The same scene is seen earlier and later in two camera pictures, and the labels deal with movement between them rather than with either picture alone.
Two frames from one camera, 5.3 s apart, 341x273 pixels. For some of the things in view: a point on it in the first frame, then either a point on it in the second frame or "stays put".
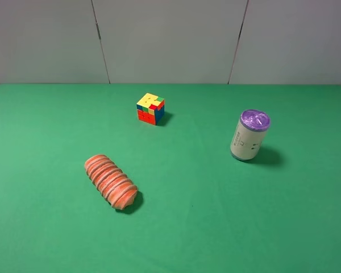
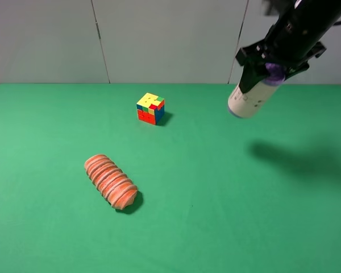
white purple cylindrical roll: (249, 133) to (254, 101)
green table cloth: (197, 209) stays put
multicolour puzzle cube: (150, 108) stays put
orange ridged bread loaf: (112, 182) stays put
